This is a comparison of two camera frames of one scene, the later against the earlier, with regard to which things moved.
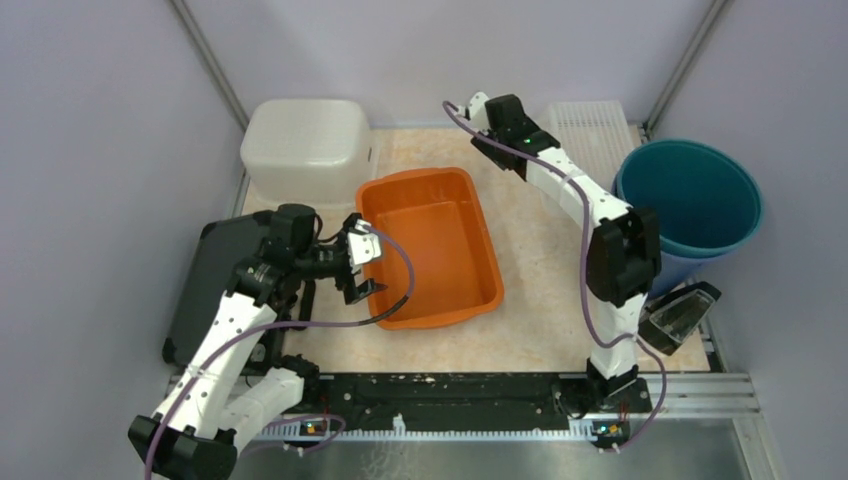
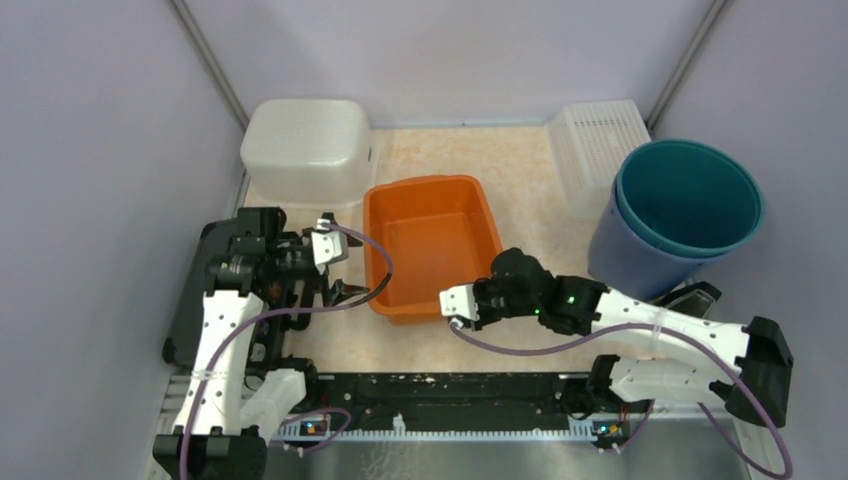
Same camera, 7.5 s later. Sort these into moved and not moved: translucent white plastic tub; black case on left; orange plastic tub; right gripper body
Moved: right gripper body
Not moved: orange plastic tub; translucent white plastic tub; black case on left
